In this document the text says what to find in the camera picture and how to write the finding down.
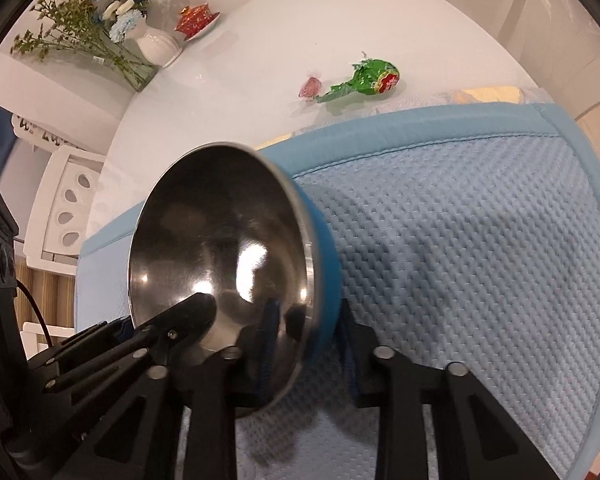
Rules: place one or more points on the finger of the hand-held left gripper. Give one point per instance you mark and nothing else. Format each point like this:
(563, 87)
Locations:
(95, 334)
(180, 320)

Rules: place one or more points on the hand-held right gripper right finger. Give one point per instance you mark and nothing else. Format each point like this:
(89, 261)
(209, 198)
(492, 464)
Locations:
(350, 370)

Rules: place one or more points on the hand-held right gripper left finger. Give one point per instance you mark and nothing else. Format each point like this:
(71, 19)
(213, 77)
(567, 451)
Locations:
(269, 355)

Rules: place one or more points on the blue steel bowl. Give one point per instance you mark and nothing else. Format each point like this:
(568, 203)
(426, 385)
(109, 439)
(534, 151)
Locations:
(220, 220)

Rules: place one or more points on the white chair oval cutouts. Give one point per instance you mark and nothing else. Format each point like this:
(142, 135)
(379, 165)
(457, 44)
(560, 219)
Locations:
(45, 240)

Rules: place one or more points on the blue textured table mat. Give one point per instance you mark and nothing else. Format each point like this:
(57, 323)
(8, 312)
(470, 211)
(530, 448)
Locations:
(455, 260)

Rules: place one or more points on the white carved chair top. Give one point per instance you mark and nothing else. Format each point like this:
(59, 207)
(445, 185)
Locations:
(37, 132)

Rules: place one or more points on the glass vase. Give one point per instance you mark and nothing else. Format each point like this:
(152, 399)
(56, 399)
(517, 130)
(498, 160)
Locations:
(135, 72)

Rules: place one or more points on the pink wrapped candy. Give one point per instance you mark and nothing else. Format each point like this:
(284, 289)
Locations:
(310, 87)

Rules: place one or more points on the white ribbed vase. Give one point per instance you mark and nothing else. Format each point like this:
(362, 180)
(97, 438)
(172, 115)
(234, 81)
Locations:
(160, 47)

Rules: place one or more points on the green foil wrapper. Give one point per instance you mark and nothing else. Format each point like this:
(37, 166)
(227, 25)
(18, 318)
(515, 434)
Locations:
(370, 77)

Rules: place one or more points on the red and white saucer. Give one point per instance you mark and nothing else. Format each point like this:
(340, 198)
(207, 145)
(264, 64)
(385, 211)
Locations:
(211, 26)

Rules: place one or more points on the red lidded teacup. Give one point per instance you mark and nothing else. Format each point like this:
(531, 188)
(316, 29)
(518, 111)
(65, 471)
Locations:
(192, 19)

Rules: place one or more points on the blue and white artificial flowers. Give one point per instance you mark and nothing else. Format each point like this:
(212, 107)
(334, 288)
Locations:
(125, 22)

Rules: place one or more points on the green sprig bunch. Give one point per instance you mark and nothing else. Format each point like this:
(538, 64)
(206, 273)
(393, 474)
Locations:
(70, 30)

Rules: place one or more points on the yellow cloth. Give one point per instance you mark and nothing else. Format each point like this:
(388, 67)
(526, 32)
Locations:
(485, 94)

